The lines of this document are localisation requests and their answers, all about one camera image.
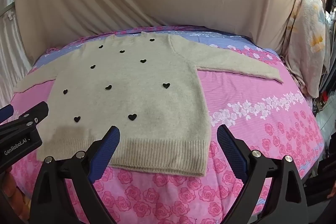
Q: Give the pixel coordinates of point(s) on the floral fleece blanket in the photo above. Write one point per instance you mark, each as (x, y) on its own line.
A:
(307, 43)

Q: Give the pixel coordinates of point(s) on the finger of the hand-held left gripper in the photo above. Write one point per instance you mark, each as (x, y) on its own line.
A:
(36, 111)
(5, 112)

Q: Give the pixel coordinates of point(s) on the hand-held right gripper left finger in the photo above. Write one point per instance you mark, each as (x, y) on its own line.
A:
(109, 144)

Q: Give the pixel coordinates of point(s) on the white curtain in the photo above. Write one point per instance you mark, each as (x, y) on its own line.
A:
(10, 56)

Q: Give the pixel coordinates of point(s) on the beige sweater with black hearts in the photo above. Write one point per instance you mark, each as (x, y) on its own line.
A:
(126, 98)

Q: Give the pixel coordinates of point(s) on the pink floral bedsheet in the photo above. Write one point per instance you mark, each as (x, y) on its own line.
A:
(262, 129)

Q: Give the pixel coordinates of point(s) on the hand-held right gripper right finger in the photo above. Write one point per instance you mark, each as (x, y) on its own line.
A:
(232, 150)

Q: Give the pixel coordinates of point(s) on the person's left hand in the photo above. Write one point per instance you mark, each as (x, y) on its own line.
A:
(15, 187)

